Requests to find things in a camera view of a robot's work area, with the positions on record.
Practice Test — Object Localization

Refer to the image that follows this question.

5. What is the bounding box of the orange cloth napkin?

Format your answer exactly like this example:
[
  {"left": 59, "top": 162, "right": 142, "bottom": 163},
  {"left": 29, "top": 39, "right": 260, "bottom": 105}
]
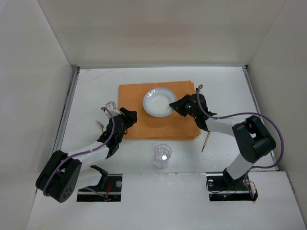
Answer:
[{"left": 118, "top": 81, "right": 201, "bottom": 140}]

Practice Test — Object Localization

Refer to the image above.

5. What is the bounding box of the white paper plate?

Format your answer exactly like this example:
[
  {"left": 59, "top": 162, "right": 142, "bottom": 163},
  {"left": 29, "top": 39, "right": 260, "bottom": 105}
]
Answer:
[{"left": 142, "top": 87, "right": 177, "bottom": 117}]

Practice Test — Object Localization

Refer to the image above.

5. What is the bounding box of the clear plastic cup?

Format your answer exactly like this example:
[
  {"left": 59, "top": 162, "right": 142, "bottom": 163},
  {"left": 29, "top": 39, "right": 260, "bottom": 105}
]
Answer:
[{"left": 154, "top": 144, "right": 172, "bottom": 169}]

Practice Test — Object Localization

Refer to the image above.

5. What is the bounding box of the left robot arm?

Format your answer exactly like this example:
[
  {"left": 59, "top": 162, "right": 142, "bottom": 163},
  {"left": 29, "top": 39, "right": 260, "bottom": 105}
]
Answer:
[{"left": 35, "top": 107, "right": 137, "bottom": 203}]

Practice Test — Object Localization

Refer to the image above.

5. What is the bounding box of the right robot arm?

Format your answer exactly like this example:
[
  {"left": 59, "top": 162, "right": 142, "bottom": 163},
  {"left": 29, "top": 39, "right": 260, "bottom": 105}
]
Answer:
[{"left": 169, "top": 94, "right": 276, "bottom": 188}]

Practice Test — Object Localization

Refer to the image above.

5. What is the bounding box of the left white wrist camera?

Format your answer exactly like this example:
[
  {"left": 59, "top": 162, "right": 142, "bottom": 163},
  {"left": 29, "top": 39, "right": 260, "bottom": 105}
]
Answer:
[{"left": 104, "top": 101, "right": 120, "bottom": 118}]

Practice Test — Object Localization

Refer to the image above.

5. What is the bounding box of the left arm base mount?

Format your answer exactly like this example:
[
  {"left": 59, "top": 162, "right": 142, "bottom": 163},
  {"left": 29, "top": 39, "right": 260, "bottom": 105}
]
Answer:
[{"left": 76, "top": 165, "right": 123, "bottom": 202}]

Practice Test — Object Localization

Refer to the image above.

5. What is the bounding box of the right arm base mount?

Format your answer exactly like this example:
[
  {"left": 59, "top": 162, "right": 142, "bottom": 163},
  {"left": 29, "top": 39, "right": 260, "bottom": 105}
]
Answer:
[{"left": 205, "top": 173, "right": 258, "bottom": 202}]

